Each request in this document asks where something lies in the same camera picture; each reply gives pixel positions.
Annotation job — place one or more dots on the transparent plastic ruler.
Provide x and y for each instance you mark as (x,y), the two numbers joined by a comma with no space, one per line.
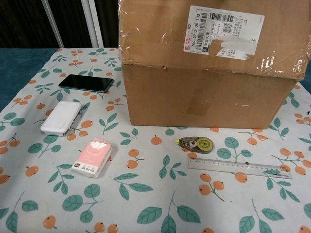
(218,165)

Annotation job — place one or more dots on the grey slim frame post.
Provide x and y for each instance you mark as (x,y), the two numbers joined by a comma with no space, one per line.
(53,24)

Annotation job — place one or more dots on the correction tape dispenser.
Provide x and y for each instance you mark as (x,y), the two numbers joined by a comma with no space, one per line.
(204,145)

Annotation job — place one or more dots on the brown cardboard box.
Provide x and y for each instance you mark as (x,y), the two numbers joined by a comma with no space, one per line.
(194,97)

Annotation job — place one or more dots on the floral print tablecloth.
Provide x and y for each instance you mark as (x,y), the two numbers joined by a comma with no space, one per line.
(155,194)

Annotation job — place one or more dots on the white power bank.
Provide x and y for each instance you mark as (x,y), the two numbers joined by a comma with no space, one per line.
(60,116)

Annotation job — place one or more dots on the white double frame post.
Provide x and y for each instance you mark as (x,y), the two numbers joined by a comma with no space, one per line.
(93,24)

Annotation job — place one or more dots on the black smartphone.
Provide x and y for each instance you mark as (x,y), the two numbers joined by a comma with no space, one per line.
(85,82)

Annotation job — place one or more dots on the pink tissue pack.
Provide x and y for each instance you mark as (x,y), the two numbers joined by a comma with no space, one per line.
(91,157)

